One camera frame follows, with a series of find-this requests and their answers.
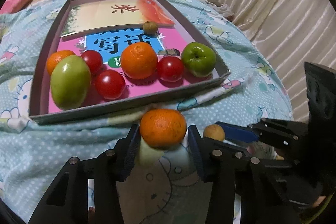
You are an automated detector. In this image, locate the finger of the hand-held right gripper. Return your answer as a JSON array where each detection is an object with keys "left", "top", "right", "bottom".
[
  {"left": 202, "top": 136, "right": 252, "bottom": 159},
  {"left": 217, "top": 118, "right": 309, "bottom": 152}
]

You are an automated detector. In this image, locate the green jujube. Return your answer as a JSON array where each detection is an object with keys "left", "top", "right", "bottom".
[
  {"left": 181, "top": 42, "right": 217, "bottom": 77},
  {"left": 50, "top": 55, "right": 92, "bottom": 110}
]

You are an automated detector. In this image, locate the brown longan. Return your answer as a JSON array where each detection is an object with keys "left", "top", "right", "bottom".
[
  {"left": 143, "top": 21, "right": 158, "bottom": 35},
  {"left": 203, "top": 124, "right": 225, "bottom": 141}
]

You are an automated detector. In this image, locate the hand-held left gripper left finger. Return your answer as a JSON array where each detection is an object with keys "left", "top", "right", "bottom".
[{"left": 29, "top": 124, "right": 141, "bottom": 224}]

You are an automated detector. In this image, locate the shallow grey cardboard box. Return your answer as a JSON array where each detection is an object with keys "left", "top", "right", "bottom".
[{"left": 28, "top": 0, "right": 231, "bottom": 125}]

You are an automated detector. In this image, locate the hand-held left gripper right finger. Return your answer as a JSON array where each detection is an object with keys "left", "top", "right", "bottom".
[{"left": 187, "top": 124, "right": 300, "bottom": 224}]

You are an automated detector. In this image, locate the red cherry tomato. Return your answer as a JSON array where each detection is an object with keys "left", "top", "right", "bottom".
[
  {"left": 94, "top": 69, "right": 126, "bottom": 100},
  {"left": 157, "top": 56, "right": 185, "bottom": 82},
  {"left": 80, "top": 50, "right": 103, "bottom": 75}
]

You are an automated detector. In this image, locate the beige and orange book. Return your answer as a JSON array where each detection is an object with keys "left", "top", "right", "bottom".
[{"left": 61, "top": 0, "right": 175, "bottom": 39}]

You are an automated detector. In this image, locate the person's right hand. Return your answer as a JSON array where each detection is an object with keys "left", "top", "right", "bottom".
[{"left": 311, "top": 195, "right": 328, "bottom": 208}]

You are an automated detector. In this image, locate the pink book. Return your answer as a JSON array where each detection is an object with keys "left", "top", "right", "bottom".
[{"left": 49, "top": 27, "right": 221, "bottom": 113}]

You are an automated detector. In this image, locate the blue cartoon printed blanket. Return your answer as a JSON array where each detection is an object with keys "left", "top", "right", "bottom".
[{"left": 0, "top": 0, "right": 293, "bottom": 224}]

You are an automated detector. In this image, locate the cream curtain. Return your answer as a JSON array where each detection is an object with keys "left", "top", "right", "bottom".
[{"left": 214, "top": 0, "right": 336, "bottom": 122}]

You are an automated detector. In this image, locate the mandarin orange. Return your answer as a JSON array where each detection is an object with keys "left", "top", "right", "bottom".
[
  {"left": 46, "top": 50, "right": 76, "bottom": 76},
  {"left": 140, "top": 109, "right": 187, "bottom": 149},
  {"left": 121, "top": 43, "right": 158, "bottom": 80}
]

